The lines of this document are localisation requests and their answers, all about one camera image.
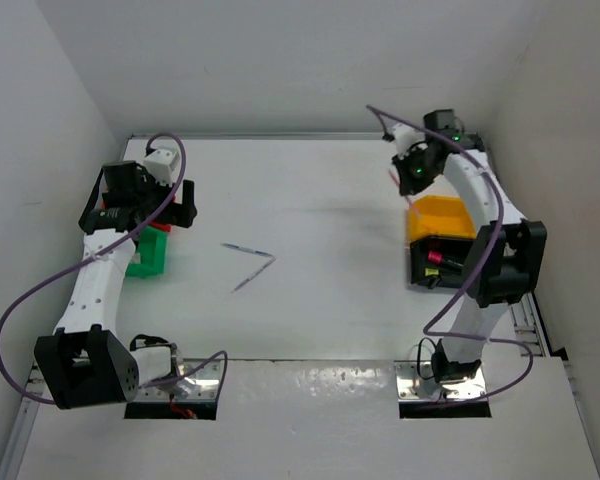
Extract yellow plastic bin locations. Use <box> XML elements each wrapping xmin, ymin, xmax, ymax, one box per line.
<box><xmin>406</xmin><ymin>195</ymin><xmax>476</xmax><ymax>244</ymax></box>

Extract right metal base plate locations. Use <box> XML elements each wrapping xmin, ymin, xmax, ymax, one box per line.
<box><xmin>394</xmin><ymin>361</ymin><xmax>487</xmax><ymax>404</ymax></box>

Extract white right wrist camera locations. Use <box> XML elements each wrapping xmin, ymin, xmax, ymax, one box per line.
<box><xmin>383</xmin><ymin>123</ymin><xmax>424</xmax><ymax>157</ymax></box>

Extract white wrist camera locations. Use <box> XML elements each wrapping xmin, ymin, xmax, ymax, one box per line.
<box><xmin>142</xmin><ymin>147</ymin><xmax>180</xmax><ymax>187</ymax></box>
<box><xmin>383</xmin><ymin>123</ymin><xmax>424</xmax><ymax>157</ymax></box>

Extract grey purple pen lower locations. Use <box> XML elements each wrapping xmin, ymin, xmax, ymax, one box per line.
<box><xmin>231</xmin><ymin>257</ymin><xmax>276</xmax><ymax>293</ymax></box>

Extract blue white pen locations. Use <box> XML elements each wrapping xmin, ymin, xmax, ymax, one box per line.
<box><xmin>221</xmin><ymin>243</ymin><xmax>274</xmax><ymax>258</ymax></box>

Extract black plastic bin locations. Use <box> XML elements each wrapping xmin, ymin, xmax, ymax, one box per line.
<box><xmin>406</xmin><ymin>236</ymin><xmax>473</xmax><ymax>289</ymax></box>

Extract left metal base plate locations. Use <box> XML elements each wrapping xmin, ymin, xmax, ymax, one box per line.
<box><xmin>134</xmin><ymin>358</ymin><xmax>224</xmax><ymax>404</ymax></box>

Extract green plastic bin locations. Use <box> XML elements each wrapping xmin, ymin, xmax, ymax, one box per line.
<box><xmin>126</xmin><ymin>227</ymin><xmax>168</xmax><ymax>278</ymax></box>

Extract metal base plate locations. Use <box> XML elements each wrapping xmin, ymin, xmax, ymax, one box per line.
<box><xmin>134</xmin><ymin>358</ymin><xmax>224</xmax><ymax>404</ymax></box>
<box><xmin>394</xmin><ymin>361</ymin><xmax>487</xmax><ymax>404</ymax></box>

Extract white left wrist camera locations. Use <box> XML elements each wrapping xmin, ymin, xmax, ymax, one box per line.
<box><xmin>142</xmin><ymin>147</ymin><xmax>180</xmax><ymax>187</ymax></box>

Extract red plastic bin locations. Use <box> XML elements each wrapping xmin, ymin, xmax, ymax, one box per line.
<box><xmin>150</xmin><ymin>222</ymin><xmax>172</xmax><ymax>233</ymax></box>

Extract pink highlighter marker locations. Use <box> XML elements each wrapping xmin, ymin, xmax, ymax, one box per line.
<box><xmin>427</xmin><ymin>251</ymin><xmax>463</xmax><ymax>270</ymax></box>

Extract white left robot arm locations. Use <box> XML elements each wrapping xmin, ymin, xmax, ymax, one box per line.
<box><xmin>34</xmin><ymin>162</ymin><xmax>197</xmax><ymax>410</ymax></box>

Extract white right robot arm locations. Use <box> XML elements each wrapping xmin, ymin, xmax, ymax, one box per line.
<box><xmin>385</xmin><ymin>110</ymin><xmax>547</xmax><ymax>383</ymax></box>

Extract orange pen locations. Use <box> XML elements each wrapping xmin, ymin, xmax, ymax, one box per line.
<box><xmin>388</xmin><ymin>169</ymin><xmax>421</xmax><ymax>219</ymax></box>

